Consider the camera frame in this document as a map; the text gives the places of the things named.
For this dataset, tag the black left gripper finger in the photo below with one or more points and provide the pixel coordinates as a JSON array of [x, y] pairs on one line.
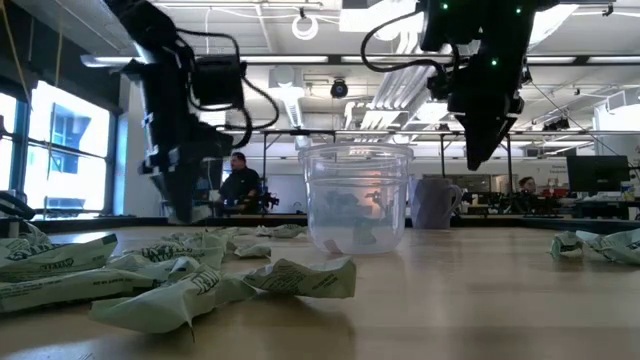
[[187, 195]]

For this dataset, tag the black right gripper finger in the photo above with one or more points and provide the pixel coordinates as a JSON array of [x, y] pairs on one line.
[[482, 137]]

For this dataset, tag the small green white Truvia packet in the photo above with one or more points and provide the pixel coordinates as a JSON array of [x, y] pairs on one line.
[[252, 251], [565, 245]]

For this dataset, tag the clear plastic cup bin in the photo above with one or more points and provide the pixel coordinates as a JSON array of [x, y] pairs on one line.
[[355, 170]]

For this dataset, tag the long green white Truvia packet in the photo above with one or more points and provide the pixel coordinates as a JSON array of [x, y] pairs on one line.
[[75, 290]]

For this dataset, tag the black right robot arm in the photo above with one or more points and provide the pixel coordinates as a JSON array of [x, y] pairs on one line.
[[475, 25]]

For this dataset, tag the black background robot arm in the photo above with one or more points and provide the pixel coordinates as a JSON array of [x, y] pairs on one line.
[[500, 202], [267, 200]]

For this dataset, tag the person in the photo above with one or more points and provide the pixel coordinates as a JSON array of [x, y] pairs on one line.
[[240, 185], [527, 185]]

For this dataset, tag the grey faceted mug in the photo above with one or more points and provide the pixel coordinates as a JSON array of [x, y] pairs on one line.
[[432, 205]]

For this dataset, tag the white ribbed ceiling panels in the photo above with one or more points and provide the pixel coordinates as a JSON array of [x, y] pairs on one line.
[[400, 90]]

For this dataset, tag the red desk object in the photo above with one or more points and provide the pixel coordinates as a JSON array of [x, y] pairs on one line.
[[555, 192]]

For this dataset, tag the large bright window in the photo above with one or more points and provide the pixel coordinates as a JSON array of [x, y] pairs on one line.
[[75, 185]]

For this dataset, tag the black background desk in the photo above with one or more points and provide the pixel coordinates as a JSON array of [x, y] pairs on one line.
[[600, 209]]

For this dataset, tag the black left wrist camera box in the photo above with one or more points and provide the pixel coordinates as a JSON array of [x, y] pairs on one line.
[[217, 82]]

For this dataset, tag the black table edge rail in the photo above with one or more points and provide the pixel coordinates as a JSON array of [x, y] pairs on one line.
[[125, 221]]

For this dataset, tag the black metal frame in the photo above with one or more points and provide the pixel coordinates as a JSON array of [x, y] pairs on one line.
[[300, 132]]

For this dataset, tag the long ceiling light rail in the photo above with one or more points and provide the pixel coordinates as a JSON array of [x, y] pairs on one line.
[[285, 59]]

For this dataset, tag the white wall air unit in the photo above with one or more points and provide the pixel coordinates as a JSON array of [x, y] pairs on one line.
[[625, 100]]

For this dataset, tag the black ceiling camera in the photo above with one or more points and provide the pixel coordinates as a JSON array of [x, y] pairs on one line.
[[339, 89]]

